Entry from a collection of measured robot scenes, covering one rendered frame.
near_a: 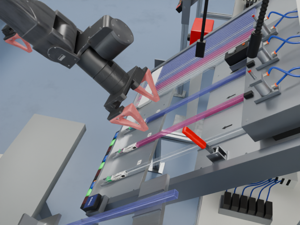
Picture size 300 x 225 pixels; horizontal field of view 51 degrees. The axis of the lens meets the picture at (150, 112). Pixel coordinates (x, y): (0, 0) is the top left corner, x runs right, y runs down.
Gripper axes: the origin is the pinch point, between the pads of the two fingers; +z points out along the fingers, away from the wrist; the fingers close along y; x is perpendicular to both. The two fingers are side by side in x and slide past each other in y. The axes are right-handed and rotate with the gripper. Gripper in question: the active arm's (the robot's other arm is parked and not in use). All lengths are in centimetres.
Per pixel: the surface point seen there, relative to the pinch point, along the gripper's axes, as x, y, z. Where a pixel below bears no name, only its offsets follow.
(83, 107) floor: 132, 96, 19
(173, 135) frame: 57, 60, 49
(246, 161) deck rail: -16.3, -9.6, 13.8
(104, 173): 34.8, 2.4, 12.0
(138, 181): 17.0, -4.7, 13.7
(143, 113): 29.5, 28.7, 13.4
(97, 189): 34.7, -3.5, 12.0
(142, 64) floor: 115, 160, 38
